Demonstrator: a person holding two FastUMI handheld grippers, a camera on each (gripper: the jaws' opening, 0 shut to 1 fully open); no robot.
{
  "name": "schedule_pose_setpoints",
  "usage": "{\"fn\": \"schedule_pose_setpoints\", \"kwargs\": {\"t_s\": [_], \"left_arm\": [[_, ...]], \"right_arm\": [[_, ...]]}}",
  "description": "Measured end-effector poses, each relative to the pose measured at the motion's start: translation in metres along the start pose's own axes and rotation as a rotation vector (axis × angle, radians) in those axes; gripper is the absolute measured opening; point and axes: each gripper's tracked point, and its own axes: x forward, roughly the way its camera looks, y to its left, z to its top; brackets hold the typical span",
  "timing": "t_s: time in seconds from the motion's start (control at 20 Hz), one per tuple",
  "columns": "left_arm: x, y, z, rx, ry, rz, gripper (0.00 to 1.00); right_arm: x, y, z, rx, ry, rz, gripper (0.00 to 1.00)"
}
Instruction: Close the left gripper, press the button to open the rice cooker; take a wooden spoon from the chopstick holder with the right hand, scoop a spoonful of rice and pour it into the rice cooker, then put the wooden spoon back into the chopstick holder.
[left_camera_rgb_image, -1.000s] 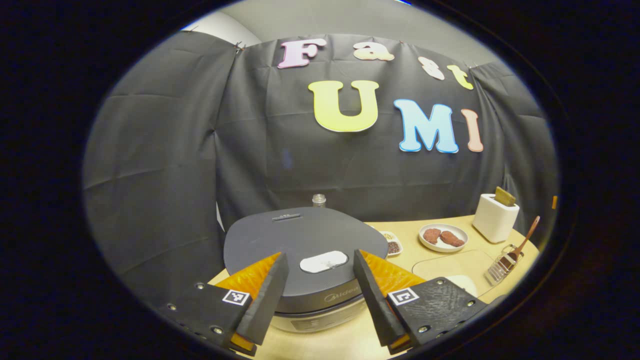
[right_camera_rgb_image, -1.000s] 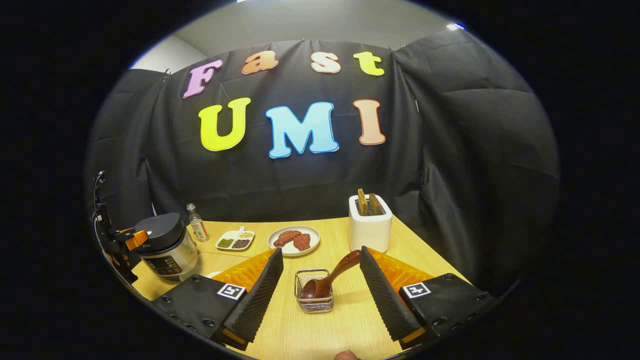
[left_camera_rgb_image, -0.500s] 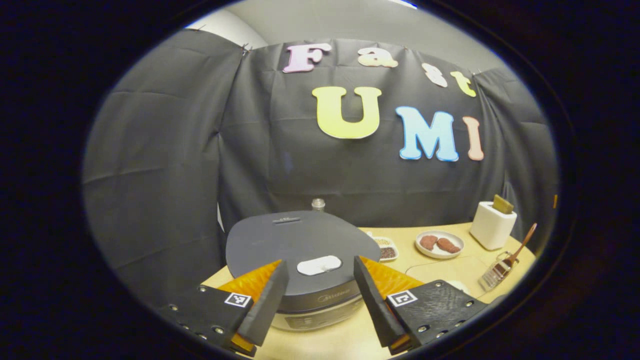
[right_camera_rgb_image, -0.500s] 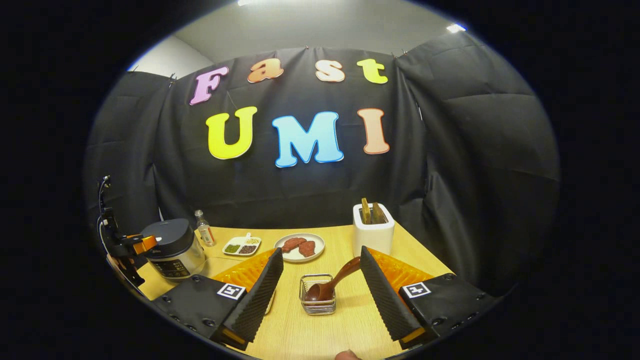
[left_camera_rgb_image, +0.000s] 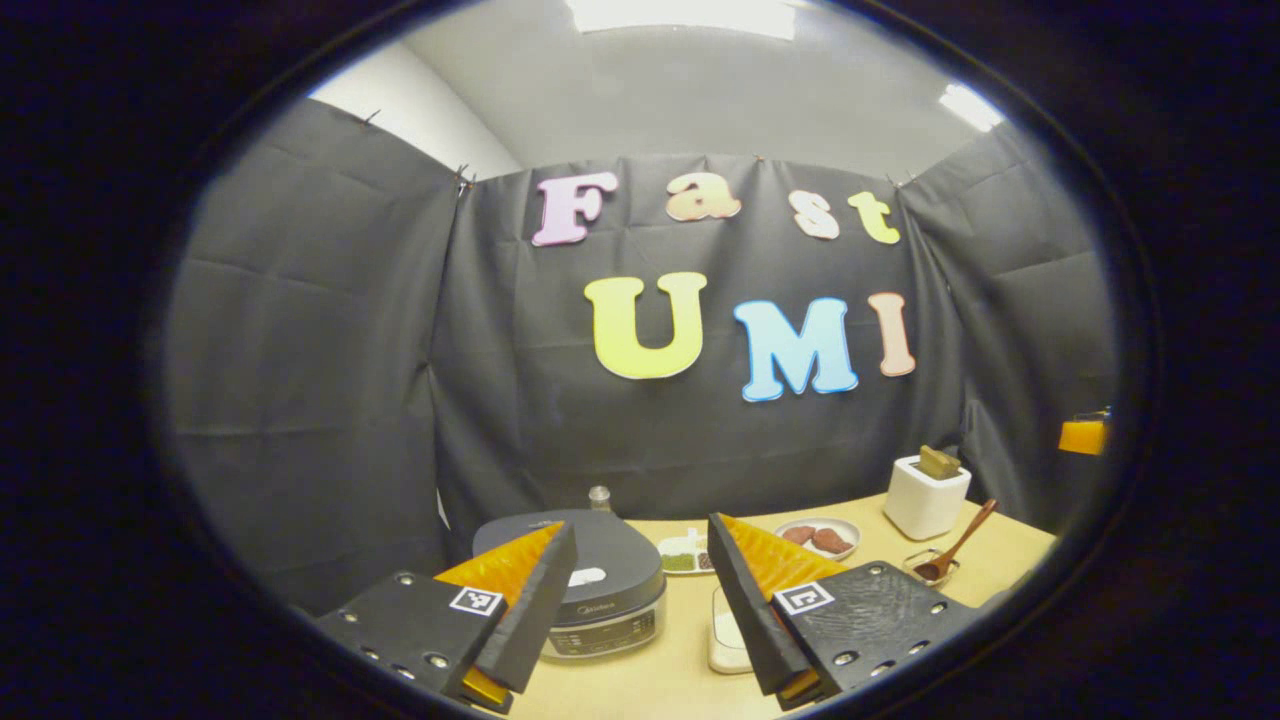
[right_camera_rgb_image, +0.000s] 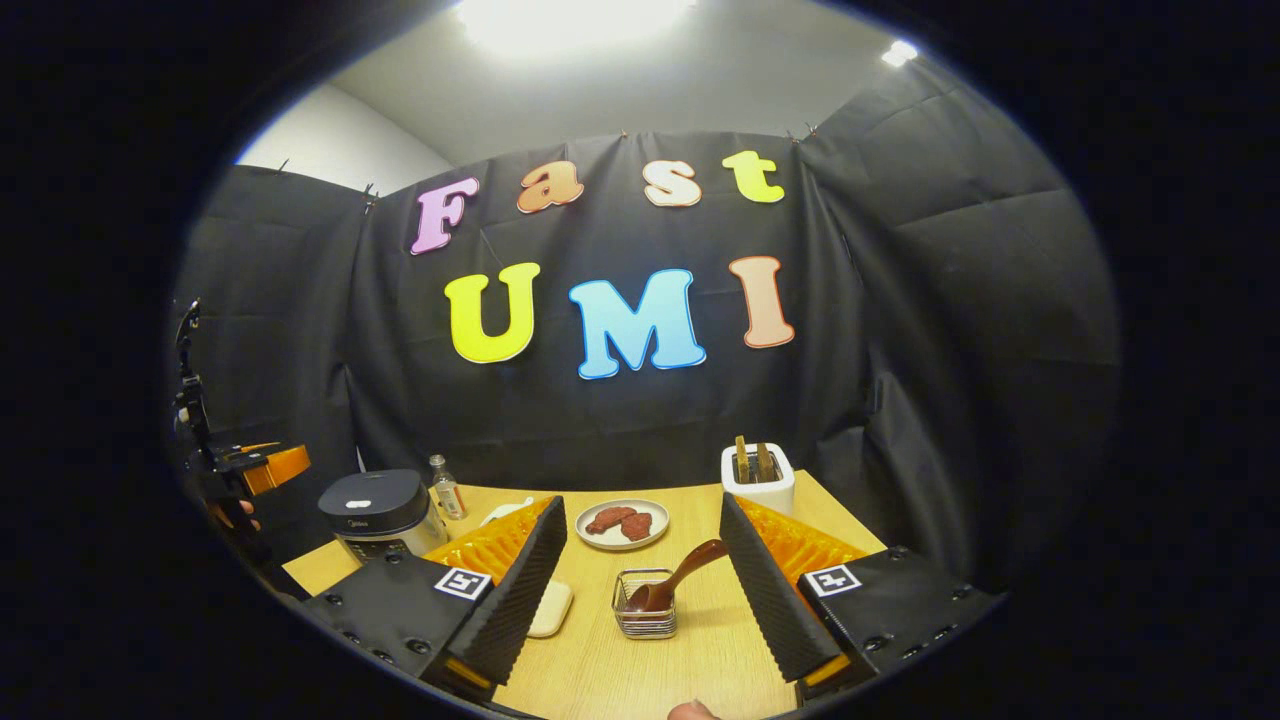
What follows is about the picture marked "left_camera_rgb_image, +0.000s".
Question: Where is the round white plate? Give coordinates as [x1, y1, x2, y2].
[773, 516, 861, 562]

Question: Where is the white utensil holder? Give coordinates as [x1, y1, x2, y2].
[883, 455, 973, 542]

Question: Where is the black silver rice cooker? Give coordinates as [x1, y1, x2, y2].
[472, 508, 668, 661]

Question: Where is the small ceiling light panel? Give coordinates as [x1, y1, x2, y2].
[938, 83, 1006, 133]

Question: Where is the brown wooden spoon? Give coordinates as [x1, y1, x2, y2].
[913, 499, 999, 584]

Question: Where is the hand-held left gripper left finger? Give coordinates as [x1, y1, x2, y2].
[316, 520, 581, 714]

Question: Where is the large ceiling light panel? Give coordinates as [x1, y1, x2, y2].
[565, 0, 798, 41]

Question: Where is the metal wire chopstick holder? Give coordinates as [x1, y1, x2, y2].
[903, 548, 961, 589]

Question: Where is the white divided dish of beans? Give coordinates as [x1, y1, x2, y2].
[657, 527, 717, 576]

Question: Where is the clear box of rice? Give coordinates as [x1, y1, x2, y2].
[708, 585, 756, 676]

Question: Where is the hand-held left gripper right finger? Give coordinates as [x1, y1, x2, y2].
[707, 512, 981, 713]

